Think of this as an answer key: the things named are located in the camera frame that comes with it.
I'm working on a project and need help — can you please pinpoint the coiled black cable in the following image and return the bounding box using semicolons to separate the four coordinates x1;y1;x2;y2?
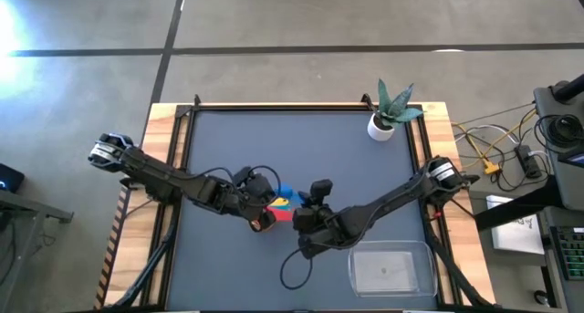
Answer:
533;113;584;151

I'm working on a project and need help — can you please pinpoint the clear plastic container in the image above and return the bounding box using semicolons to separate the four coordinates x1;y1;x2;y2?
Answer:
348;239;439;299

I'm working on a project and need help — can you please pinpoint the grey metal desk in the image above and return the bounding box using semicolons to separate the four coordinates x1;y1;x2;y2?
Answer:
0;189;74;313

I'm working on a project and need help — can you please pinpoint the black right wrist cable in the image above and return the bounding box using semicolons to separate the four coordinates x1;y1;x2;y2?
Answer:
279;246;316;290

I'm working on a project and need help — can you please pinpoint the black pole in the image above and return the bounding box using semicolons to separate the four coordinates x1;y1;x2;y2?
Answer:
553;73;584;102

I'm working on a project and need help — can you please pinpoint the black diagonal beam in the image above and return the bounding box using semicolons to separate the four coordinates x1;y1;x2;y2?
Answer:
473;175;560;232

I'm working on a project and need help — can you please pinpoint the yellow cable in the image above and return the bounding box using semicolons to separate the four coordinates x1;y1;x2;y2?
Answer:
455;107;538;176

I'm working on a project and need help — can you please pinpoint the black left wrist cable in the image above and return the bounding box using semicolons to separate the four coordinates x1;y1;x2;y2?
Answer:
191;164;282;201

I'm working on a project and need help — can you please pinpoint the blue measuring cup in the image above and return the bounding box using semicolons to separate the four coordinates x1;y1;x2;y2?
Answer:
275;182;306;205

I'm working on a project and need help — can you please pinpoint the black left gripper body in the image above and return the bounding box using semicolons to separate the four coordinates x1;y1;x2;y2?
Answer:
227;165;277;221

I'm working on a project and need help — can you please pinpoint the black box with blue light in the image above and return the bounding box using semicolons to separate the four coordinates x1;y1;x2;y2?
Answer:
0;162;26;194

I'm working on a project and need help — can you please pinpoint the succulent plant in white pot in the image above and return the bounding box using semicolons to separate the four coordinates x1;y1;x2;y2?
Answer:
366;78;425;142

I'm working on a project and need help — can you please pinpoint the black power strip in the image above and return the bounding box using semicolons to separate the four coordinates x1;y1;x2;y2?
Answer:
515;144;543;180

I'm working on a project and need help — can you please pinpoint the white paper sheet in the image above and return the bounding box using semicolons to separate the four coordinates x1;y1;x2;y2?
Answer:
485;194;547;256

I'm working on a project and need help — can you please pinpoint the dark grey table mat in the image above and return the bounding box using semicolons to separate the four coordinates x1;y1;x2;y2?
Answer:
166;110;442;312

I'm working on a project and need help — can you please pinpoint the red measuring cup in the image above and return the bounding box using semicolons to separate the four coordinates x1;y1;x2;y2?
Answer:
268;206;296;224

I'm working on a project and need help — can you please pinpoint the dark keyboard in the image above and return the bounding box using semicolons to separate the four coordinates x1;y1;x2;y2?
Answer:
549;224;584;282

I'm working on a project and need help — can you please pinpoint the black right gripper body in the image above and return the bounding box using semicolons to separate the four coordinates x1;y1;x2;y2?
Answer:
291;178;352;259

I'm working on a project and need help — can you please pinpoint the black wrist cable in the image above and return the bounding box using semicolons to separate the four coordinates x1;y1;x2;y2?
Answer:
191;164;282;201
279;246;316;290

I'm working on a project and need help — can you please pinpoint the grey equipment cart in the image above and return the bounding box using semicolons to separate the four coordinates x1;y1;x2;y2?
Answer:
532;73;584;214

